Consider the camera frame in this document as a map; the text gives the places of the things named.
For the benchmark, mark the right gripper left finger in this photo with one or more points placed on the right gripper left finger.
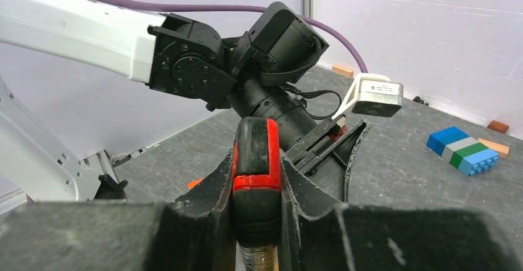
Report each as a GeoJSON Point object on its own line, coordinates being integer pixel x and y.
{"type": "Point", "coordinates": [193, 232]}

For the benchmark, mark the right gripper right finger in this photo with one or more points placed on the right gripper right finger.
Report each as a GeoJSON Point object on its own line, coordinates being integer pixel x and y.
{"type": "Point", "coordinates": [320, 232]}

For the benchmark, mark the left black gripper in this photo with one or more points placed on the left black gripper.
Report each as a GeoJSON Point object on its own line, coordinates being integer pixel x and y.
{"type": "Point", "coordinates": [314, 145]}

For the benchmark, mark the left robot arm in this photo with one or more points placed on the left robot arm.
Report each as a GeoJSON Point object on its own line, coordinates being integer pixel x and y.
{"type": "Point", "coordinates": [242, 57]}

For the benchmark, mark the small red block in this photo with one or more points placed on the small red block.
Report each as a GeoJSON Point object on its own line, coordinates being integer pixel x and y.
{"type": "Point", "coordinates": [194, 183]}

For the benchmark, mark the blue green block stack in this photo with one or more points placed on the blue green block stack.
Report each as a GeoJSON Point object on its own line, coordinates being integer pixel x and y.
{"type": "Point", "coordinates": [461, 151]}

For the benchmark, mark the tan wooden block on stack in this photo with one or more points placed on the tan wooden block on stack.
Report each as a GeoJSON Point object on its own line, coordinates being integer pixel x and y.
{"type": "Point", "coordinates": [502, 150]}

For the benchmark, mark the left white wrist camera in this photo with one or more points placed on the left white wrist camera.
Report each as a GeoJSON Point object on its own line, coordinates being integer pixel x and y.
{"type": "Point", "coordinates": [372, 94]}

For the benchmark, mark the tan block at wall left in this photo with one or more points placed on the tan block at wall left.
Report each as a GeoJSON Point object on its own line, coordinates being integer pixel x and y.
{"type": "Point", "coordinates": [343, 71]}

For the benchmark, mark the small black item at wall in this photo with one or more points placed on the small black item at wall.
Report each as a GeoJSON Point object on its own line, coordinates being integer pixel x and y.
{"type": "Point", "coordinates": [420, 100]}

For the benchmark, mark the small brown block at wall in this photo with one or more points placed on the small brown block at wall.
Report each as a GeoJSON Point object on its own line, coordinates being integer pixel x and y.
{"type": "Point", "coordinates": [498, 126]}

